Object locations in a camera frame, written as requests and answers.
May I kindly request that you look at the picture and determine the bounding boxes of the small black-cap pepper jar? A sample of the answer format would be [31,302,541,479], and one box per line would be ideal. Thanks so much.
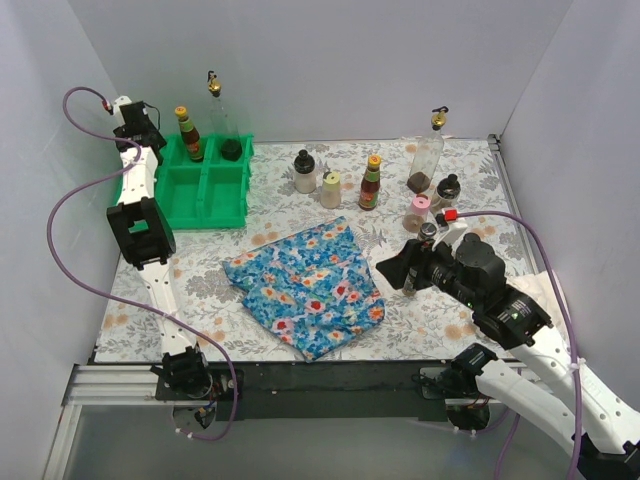
[402,266,421,297]

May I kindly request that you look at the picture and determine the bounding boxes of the tall oil bottle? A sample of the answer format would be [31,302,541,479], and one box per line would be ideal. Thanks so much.
[406,106,449,194]
[207,70,243,162]

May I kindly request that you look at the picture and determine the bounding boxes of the red sauce bottle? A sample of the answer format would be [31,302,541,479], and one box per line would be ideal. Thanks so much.
[174,106,204,163]
[358,155,381,211]

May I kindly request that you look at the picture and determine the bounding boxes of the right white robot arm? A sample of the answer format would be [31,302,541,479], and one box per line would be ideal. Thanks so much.
[376,233,639,479]

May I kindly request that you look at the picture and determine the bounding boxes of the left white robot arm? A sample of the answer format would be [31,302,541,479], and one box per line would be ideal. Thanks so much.
[107,96,213,400]

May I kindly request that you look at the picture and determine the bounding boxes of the pink-cap spice shaker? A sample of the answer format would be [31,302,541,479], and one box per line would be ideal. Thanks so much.
[402,194,431,233]

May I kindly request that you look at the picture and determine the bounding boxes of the black-cap glass spice jar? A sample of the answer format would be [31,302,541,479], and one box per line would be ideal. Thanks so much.
[431,174,461,214]

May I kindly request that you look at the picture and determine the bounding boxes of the blue floral cloth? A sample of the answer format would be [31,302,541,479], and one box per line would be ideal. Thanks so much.
[223,216,385,362]

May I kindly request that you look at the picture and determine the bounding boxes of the yellow-cap spice shaker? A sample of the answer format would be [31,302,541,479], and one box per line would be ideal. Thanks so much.
[320,171,341,209]

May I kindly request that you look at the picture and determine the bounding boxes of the white crumpled cloth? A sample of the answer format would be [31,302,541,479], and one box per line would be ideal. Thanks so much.
[507,271,569,342]

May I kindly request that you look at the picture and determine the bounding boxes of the black-cap white powder shaker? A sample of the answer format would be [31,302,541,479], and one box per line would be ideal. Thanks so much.
[293,149,316,194]

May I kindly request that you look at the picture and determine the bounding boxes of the green plastic compartment bin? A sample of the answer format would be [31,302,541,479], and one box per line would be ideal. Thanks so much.
[113,133,255,232]

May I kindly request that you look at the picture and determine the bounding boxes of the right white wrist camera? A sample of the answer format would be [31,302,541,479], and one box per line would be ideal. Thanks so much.
[432,208,468,250]

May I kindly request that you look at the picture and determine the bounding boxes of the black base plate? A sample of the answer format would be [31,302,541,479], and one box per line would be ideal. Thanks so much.
[154,357,494,424]

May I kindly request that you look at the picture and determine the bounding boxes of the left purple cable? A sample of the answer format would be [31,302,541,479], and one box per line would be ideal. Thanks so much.
[46,86,240,442]

